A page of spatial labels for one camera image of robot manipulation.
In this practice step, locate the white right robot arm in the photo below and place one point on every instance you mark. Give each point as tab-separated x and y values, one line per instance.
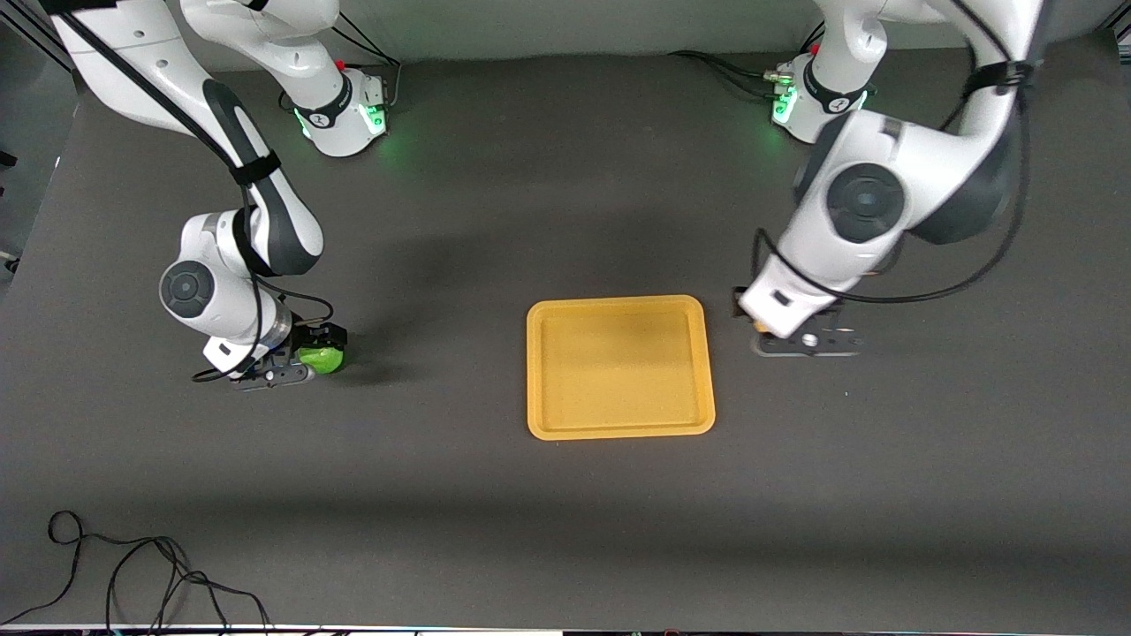
132	62

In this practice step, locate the black diagonal frame strut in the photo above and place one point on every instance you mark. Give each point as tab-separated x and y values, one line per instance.
35	42

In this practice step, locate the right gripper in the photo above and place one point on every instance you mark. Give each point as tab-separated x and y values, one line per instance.
308	339

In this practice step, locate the yellow plastic tray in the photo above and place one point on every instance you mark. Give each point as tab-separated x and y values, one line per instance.
618	371

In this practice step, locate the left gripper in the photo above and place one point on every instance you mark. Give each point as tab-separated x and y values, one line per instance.
738	292

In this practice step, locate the green apple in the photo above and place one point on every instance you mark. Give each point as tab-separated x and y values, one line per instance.
325	360

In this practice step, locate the dark grey table mat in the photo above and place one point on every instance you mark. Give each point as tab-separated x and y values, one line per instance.
565	221

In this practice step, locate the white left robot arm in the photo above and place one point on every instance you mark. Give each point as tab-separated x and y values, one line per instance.
928	159

